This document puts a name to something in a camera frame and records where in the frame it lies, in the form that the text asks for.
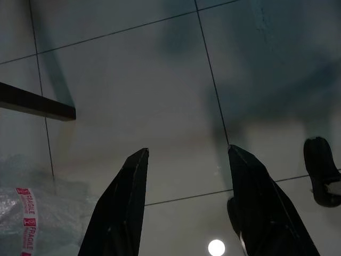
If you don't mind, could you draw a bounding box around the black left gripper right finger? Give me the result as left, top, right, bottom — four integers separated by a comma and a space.
228, 144, 321, 256

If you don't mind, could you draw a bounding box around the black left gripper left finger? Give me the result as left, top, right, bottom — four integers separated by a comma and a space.
78, 147, 150, 256

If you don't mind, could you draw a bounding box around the black robot foot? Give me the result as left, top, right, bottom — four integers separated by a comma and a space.
303, 136, 341, 208
226, 196, 243, 238

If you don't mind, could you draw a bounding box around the clear bubble wrap package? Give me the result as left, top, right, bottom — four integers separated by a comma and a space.
0, 154, 100, 256

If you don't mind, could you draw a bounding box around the red white fragile tape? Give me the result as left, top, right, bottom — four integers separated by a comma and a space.
15, 187, 39, 256

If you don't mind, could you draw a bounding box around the dark wooden furniture bar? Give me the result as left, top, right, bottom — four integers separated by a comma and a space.
0, 82, 77, 122

